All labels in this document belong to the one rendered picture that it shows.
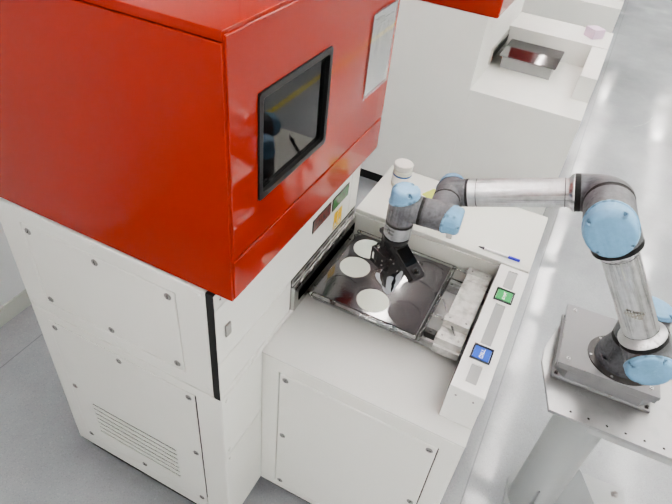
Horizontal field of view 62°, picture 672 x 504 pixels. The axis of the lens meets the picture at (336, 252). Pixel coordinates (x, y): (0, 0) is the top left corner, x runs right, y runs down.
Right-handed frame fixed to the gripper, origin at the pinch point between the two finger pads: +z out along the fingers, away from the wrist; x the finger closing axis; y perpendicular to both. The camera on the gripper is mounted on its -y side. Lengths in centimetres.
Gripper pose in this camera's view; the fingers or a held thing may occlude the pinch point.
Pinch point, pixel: (390, 292)
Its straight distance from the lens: 165.7
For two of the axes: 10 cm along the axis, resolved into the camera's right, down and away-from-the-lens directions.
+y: -5.7, -5.8, 5.9
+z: -0.9, 7.6, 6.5
